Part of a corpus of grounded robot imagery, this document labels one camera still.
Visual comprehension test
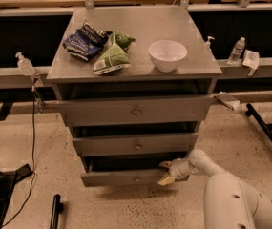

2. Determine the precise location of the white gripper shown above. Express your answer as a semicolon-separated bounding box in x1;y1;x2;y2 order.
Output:
157;158;190;186

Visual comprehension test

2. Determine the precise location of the grey bottom drawer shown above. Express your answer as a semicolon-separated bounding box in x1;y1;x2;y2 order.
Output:
81;154;183;187

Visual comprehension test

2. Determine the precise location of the grey drawer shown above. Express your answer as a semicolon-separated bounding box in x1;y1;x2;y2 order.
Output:
81;154;183;187
58;95;213;127
73;133;198;156

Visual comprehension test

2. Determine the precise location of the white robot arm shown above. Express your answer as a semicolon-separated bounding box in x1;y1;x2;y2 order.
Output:
158;149;272;229

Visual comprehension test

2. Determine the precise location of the grey middle drawer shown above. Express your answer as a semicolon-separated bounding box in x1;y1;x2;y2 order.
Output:
73;133;198;156

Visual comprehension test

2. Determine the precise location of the grey top drawer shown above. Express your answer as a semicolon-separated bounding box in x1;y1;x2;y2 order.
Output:
58;95;213;127

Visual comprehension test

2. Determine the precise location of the grey drawer cabinet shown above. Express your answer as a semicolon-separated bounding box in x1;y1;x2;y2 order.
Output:
46;5;223;181

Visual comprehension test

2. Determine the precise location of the black bar on floor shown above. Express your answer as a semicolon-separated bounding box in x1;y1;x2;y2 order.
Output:
50;194;64;229

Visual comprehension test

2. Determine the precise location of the white bowl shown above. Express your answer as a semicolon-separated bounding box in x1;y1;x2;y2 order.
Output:
149;40;187;73

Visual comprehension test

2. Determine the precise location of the green chip bag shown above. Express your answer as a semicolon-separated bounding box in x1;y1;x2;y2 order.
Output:
94;40;131;75

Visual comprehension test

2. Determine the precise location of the small pump bottle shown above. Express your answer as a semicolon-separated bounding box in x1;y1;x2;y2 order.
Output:
204;36;215;52

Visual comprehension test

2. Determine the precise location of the green plush toy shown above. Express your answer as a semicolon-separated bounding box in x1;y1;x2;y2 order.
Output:
111;31;136;52

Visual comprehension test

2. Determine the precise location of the clear water bottle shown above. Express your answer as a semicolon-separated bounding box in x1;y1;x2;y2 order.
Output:
227;37;245;64

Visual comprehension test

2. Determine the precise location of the white wipes packet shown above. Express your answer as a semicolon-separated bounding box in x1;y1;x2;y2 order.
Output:
242;50;260;76

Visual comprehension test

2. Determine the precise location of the blue chip bag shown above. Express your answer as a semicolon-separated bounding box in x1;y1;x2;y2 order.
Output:
63;21;112;62

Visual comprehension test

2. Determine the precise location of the hand sanitizer pump bottle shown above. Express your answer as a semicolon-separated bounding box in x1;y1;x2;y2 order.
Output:
15;52;35;76

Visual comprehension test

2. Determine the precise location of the folded cloth on rail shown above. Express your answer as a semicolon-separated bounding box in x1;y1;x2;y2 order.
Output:
216;92;240;110

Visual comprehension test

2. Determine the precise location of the black cable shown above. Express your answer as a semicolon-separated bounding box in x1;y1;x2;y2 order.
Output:
1;85;38;228

